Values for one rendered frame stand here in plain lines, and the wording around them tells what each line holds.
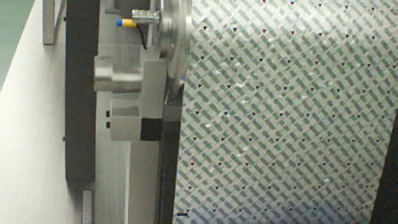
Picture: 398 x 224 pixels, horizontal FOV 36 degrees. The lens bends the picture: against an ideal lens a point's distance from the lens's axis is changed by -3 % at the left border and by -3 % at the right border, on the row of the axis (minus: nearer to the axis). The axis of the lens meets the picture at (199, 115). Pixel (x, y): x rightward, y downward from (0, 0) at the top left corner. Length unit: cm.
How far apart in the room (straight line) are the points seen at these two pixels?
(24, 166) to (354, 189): 58
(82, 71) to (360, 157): 46
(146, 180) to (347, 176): 24
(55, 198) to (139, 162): 28
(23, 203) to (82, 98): 19
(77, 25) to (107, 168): 27
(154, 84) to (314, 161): 19
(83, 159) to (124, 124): 33
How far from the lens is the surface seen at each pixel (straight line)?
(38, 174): 107
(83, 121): 101
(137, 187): 77
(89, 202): 100
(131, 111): 73
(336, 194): 73
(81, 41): 96
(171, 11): 64
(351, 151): 71
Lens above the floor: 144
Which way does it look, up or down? 24 degrees down
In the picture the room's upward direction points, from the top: 6 degrees clockwise
